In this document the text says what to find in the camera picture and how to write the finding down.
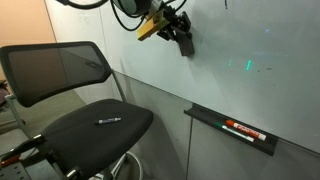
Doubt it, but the green capped white marker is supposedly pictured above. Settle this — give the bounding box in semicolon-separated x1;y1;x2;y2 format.
214;122;256;144

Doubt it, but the black whiteboard eraser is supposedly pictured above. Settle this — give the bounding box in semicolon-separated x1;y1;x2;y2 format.
175;31;196;58

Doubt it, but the large whiteboard panel with writing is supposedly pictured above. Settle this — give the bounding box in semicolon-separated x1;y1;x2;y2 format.
99;0;320;155

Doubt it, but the black office chair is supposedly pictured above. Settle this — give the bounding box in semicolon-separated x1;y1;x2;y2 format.
0;40;155;180

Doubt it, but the black marker tray with markers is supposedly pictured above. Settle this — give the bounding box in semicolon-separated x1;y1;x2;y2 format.
183;102;280;157

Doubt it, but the red whiteboard marker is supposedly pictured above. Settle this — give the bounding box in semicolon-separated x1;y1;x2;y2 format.
225;119;268;142

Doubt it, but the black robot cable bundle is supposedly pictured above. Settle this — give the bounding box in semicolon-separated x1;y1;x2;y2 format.
54;0;188;32

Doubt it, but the black and orange handle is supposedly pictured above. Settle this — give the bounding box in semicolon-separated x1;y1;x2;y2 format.
0;138;38;169

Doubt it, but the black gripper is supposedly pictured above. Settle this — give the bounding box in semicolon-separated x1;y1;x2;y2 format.
156;5;194;43

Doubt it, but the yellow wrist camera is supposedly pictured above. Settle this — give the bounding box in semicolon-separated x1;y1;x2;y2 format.
136;9;172;42

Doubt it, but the black marker pen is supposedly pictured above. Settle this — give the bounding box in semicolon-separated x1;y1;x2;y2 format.
94;116;123;126

